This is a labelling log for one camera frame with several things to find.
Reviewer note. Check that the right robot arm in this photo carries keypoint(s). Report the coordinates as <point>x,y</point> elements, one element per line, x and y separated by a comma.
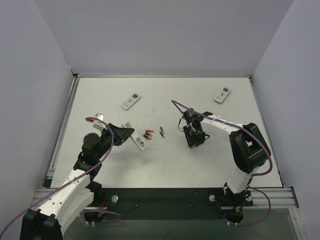
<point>249,148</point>

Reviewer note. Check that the black battery pair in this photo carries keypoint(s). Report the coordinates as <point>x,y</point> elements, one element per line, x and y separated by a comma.
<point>162,132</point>

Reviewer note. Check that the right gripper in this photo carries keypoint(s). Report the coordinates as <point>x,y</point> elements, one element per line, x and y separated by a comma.
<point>189,136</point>

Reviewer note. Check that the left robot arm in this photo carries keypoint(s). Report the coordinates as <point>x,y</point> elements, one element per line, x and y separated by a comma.
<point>61,207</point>

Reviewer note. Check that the aluminium front rail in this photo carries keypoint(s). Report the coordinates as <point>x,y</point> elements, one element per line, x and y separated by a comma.
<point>276,197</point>

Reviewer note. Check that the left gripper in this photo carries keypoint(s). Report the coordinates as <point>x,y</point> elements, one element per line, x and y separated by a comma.
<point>116,135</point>

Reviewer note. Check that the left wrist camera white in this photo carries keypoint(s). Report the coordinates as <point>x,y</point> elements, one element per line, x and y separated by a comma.
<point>97,122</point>

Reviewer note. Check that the red battery lower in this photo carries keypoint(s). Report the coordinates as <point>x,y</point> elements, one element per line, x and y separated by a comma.
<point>147,136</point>

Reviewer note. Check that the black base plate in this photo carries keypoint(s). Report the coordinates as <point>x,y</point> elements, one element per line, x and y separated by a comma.
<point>160,204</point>

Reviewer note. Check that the white remote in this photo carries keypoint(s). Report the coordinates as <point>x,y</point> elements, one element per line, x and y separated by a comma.
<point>131,101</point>
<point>135,137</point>
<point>222,95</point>

